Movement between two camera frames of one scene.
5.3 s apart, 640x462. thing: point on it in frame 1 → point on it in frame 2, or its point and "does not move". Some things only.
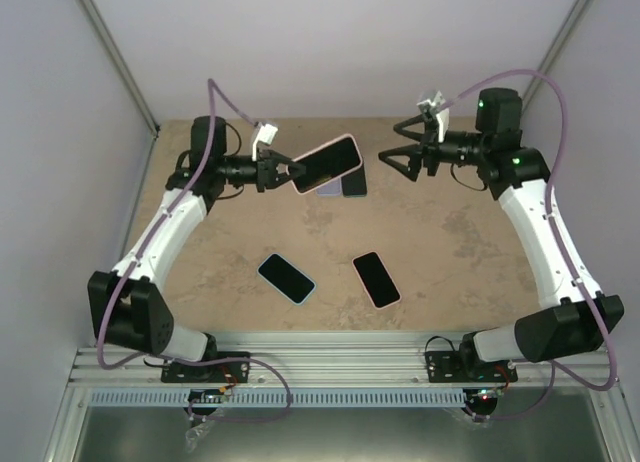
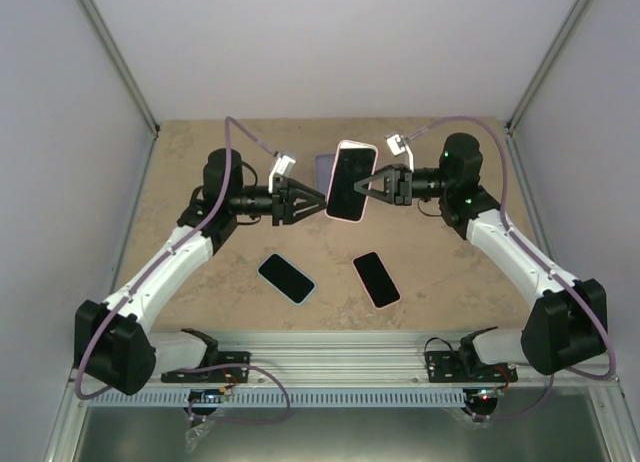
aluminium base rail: [334, 361] does not move
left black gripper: [267, 172] → [285, 211]
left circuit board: [207, 395] does not move
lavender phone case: [333, 189] → [323, 171]
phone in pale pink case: [376, 279] does not move
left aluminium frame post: [116, 55] does not move
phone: [328, 162] → [354, 163]
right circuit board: [488, 393] does not move
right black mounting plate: [447, 367] does not move
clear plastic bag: [194, 434] does not move
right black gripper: [415, 152] → [398, 186]
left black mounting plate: [226, 371] does not move
